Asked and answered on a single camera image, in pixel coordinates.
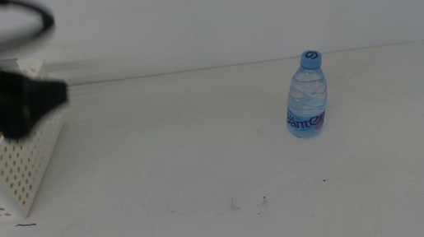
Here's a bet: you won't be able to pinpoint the clear water bottle blue cap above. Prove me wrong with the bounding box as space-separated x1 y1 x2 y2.
276 48 335 142

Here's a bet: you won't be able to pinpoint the white perforated plastic basket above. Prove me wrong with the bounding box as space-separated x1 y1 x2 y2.
0 53 79 224

